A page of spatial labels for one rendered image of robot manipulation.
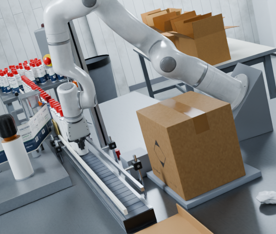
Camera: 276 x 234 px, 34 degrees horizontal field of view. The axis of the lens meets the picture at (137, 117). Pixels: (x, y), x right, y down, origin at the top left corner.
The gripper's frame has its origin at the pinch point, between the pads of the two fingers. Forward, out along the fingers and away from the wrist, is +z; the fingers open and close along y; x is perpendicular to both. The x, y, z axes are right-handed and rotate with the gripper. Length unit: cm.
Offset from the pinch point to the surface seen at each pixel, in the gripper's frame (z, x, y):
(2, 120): -20.4, -9.9, 28.8
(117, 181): -7.3, 38.7, -2.9
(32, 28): 126, -450, -57
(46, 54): -30.8, -35.8, -1.2
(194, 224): -19, 81, -13
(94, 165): 1.0, 15.7, -0.6
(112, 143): -9.3, 18.4, -9.4
